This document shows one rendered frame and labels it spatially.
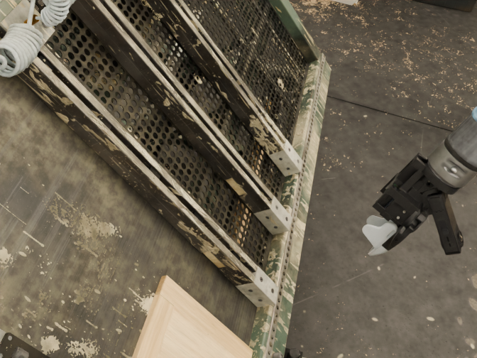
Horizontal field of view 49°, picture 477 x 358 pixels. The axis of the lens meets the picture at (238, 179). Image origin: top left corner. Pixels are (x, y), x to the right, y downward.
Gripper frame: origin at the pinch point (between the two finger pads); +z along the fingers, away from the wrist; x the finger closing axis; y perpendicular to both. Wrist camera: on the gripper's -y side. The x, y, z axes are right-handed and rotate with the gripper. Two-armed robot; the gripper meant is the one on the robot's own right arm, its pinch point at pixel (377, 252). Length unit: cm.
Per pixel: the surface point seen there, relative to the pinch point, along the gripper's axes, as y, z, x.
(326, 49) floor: 74, 81, -326
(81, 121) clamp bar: 67, 25, -2
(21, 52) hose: 71, 4, 19
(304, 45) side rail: 60, 30, -154
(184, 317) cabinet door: 20, 55, -5
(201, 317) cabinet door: 17, 57, -11
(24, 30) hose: 74, 2, 16
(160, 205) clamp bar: 44, 40, -15
